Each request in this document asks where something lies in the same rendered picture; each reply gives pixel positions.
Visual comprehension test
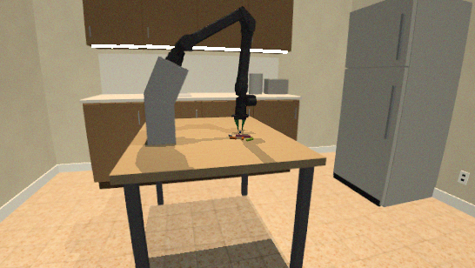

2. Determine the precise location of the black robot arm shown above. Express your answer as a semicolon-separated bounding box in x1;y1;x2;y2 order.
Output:
165;6;257;115

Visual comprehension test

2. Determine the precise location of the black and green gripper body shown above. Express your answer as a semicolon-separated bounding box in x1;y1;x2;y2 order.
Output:
231;106;249;120

